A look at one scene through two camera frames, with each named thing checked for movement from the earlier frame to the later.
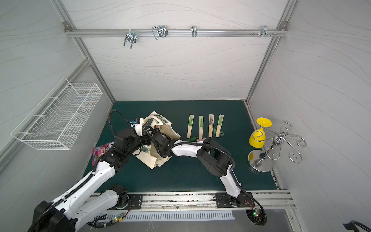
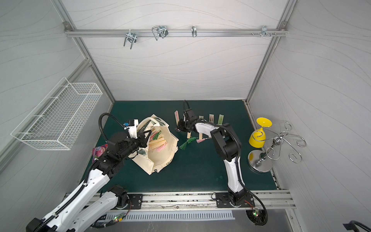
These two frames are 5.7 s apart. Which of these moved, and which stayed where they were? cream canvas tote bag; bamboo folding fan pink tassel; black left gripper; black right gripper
Moved: cream canvas tote bag; black right gripper
Stayed: black left gripper; bamboo folding fan pink tassel
